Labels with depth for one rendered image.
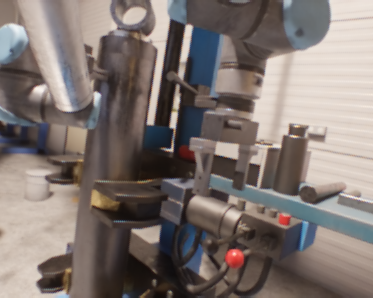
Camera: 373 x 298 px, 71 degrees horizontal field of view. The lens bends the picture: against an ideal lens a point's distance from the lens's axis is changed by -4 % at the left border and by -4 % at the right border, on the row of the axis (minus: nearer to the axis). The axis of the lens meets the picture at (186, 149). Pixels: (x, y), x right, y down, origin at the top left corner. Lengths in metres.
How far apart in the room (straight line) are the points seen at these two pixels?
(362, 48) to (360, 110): 0.52
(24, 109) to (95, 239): 0.54
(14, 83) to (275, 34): 0.54
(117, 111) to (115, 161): 0.17
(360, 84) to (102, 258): 2.32
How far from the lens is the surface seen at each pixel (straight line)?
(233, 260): 0.55
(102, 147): 0.95
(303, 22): 0.42
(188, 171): 0.98
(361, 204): 0.87
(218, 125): 0.48
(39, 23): 0.44
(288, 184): 0.82
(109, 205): 0.84
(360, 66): 2.70
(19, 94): 0.70
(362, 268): 2.71
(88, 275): 1.12
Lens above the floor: 1.22
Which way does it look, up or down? 5 degrees down
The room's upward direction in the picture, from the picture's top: 9 degrees clockwise
